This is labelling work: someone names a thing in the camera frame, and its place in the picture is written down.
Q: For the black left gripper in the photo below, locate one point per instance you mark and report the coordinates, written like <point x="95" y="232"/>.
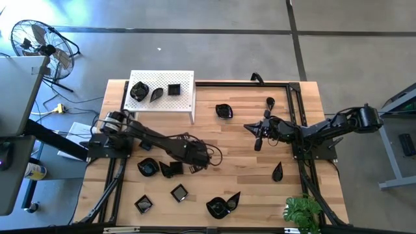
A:
<point x="196" y="156"/>

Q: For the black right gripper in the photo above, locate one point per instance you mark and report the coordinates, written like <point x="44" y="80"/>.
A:
<point x="267" y="130"/>

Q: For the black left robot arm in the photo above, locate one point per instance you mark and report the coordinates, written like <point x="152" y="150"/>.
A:
<point x="146" y="135"/>

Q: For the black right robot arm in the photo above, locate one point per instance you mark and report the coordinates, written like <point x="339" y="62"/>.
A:
<point x="325" y="128"/>

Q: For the white perforated metal shelf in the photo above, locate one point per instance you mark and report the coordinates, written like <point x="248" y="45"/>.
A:
<point x="182" y="100"/>

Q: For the green leafy plant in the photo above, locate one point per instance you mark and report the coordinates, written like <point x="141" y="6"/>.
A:
<point x="302" y="209"/>

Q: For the yellow power plug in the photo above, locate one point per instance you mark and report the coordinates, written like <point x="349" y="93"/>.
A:
<point x="59" y="108"/>

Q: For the black flat device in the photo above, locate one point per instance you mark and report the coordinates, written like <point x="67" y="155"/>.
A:
<point x="407" y="144"/>

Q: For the white and yellow cup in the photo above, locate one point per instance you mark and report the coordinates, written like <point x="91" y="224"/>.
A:
<point x="35" y="171"/>

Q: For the light grey desk top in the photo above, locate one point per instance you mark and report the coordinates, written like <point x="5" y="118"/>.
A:
<point x="19" y="94"/>

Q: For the black computer mouse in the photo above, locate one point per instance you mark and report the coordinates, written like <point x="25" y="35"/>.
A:
<point x="5" y="156"/>

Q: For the black floor fan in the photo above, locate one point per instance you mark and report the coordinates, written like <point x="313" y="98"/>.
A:
<point x="42" y="49"/>

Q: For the black aluminium rig frame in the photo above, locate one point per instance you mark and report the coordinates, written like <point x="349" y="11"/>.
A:
<point x="243" y="84"/>

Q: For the grey metal desk frame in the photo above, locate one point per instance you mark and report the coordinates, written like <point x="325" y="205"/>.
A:
<point x="391" y="156"/>

